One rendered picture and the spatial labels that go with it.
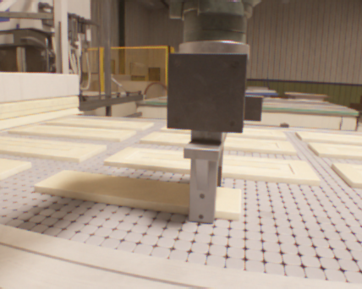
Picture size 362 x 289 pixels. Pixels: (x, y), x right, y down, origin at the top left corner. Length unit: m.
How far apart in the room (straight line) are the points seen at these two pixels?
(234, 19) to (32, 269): 0.52
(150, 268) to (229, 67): 0.33
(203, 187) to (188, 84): 0.19
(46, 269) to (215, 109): 0.36
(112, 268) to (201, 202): 0.20
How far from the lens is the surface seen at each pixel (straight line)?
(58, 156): 0.98
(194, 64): 0.45
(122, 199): 0.60
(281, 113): 4.27
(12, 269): 0.47
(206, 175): 0.48
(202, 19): 0.51
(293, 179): 0.80
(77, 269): 0.44
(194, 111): 0.45
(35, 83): 2.04
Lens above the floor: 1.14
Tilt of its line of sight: 13 degrees down
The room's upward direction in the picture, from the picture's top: 1 degrees clockwise
